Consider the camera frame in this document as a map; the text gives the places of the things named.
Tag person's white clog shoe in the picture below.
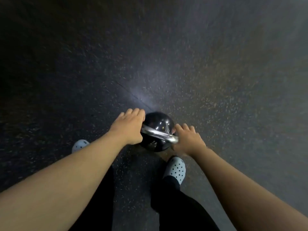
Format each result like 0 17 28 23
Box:
163 156 187 186
72 139 90 154

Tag person's left white clog shoe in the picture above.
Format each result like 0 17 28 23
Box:
72 139 90 154

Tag black kettlebell chrome handle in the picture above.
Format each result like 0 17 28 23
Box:
141 112 179 152

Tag person's black trousers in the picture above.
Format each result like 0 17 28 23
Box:
69 166 220 231

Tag person's right white clog shoe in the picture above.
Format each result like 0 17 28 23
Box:
163 156 187 186

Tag person's left hand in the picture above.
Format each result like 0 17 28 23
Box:
108 108 146 145

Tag person's right forearm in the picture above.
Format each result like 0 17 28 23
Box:
192 147 308 231

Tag person's right hand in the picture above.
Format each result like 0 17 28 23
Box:
173 123 207 157

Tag person's left forearm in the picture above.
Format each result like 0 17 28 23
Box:
0 130 128 231

